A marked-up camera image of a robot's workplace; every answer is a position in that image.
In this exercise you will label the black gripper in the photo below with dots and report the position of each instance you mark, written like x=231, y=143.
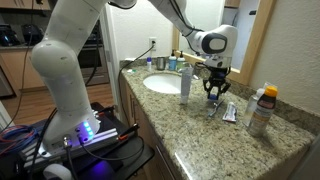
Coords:
x=219, y=75

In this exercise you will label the small blue object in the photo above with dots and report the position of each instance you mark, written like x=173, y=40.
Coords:
x=213, y=97

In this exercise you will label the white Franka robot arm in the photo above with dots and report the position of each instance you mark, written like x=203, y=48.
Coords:
x=66, y=66

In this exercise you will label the white oval sink basin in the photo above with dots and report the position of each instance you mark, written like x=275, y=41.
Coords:
x=163, y=83

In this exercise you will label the blue toothbrush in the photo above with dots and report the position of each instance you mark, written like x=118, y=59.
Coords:
x=216, y=108

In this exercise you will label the small toothpaste tube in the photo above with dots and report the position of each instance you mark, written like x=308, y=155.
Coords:
x=230, y=111

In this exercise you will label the tall white toothpaste tube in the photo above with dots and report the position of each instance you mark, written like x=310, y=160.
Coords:
x=186, y=85

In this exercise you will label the clear plastic bottle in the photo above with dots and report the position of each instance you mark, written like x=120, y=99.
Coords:
x=251, y=108

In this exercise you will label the green soap pump bottle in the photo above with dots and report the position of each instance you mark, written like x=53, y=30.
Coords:
x=180, y=62

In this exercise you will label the blue label soap pump bottle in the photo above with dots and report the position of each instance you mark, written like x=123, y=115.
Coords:
x=172, y=62

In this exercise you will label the sunscreen spray orange cap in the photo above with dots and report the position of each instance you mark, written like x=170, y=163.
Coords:
x=263, y=111

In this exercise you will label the grey metal tumbler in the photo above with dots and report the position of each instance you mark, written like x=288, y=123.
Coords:
x=161, y=63

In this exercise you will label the small bottle blue cap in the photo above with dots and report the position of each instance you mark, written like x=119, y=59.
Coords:
x=149, y=65

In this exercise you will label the wooden vanity cabinet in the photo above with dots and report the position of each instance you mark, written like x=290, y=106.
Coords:
x=140, y=116

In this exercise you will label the orange black clamp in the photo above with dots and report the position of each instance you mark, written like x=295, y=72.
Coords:
x=105, y=110
x=128, y=131

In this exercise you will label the black robot cart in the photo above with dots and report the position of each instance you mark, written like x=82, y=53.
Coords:
x=126, y=156

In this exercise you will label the stainless kitchen oven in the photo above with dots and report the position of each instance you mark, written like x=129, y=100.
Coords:
x=93, y=56

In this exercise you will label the white tape roll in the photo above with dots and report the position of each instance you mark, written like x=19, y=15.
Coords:
x=56, y=171

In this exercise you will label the black kitchen appliance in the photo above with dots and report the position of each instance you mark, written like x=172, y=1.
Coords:
x=31, y=33

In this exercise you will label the wooden kitchen cabinet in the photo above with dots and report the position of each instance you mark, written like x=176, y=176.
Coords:
x=20, y=66

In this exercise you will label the black coffee maker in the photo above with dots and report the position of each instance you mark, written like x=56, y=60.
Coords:
x=8, y=35

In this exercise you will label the wooden mirror frame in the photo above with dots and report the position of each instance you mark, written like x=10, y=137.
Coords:
x=256, y=40

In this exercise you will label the white wall outlet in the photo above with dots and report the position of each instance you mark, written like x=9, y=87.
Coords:
x=152, y=41

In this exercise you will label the aluminium mounting rail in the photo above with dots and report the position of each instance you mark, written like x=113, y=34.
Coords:
x=100, y=140

